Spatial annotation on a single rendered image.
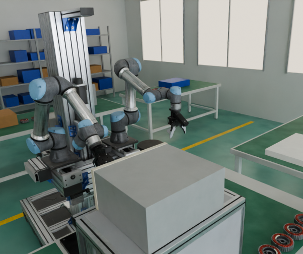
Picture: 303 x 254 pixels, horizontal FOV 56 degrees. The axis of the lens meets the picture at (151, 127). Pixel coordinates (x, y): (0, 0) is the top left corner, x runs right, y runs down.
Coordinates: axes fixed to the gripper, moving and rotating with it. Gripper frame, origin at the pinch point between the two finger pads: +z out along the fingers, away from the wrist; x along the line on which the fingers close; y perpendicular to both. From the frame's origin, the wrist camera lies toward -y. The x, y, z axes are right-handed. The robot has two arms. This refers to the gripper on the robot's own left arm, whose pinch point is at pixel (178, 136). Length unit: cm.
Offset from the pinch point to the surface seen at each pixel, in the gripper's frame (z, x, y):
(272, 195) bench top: 40, -40, -52
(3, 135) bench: 41, 78, 225
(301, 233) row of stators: 36, -12, -86
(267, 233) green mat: 40, -2, -72
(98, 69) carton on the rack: 31, -244, 594
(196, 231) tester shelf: 4, 59, -75
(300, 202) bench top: 40, -46, -69
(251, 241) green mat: 40, 10, -70
